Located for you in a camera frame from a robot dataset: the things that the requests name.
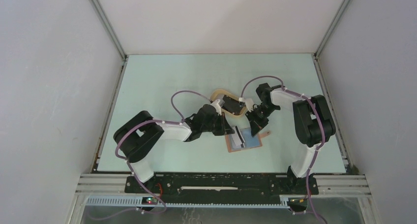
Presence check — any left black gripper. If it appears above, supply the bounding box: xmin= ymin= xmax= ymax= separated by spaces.
xmin=201 ymin=112 xmax=234 ymax=136

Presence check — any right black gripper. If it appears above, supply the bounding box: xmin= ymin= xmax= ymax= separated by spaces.
xmin=245 ymin=103 xmax=278 ymax=136

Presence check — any brown leather card holder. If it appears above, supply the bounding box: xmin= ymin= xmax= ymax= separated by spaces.
xmin=225 ymin=128 xmax=271 ymax=153

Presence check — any black card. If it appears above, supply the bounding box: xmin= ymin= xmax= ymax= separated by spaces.
xmin=222 ymin=96 xmax=244 ymax=115

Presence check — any beige oval card tray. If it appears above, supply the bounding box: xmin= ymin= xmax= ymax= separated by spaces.
xmin=209 ymin=89 xmax=247 ymax=117

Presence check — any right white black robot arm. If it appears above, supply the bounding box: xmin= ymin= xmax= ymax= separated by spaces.
xmin=238 ymin=83 xmax=336 ymax=193

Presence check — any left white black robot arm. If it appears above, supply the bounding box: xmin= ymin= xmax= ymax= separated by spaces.
xmin=113 ymin=104 xmax=235 ymax=193

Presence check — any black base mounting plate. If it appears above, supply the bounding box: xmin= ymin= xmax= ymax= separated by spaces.
xmin=124 ymin=172 xmax=319 ymax=205

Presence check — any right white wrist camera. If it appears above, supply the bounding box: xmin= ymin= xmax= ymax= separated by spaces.
xmin=238 ymin=97 xmax=255 ymax=112

